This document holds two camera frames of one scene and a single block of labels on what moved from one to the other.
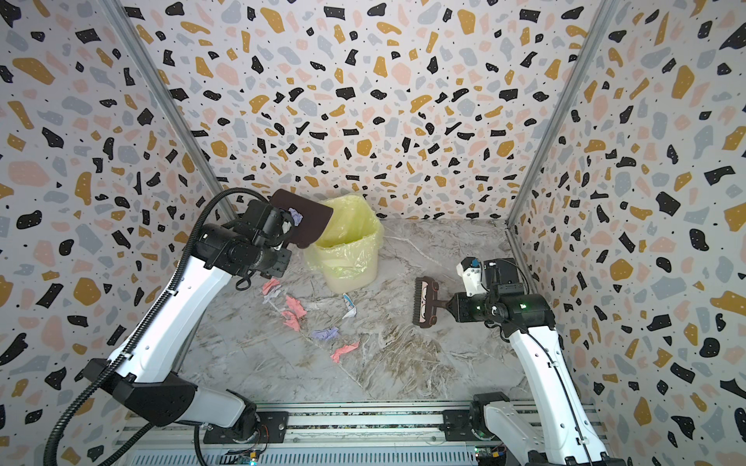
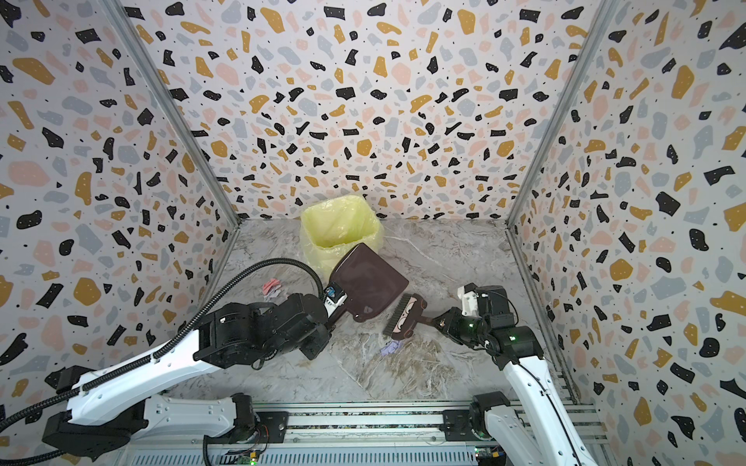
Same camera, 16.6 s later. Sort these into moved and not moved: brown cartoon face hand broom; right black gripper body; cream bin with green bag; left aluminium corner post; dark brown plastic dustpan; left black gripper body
Moved: brown cartoon face hand broom; left black gripper body; dark brown plastic dustpan; right black gripper body
Not moved: cream bin with green bag; left aluminium corner post
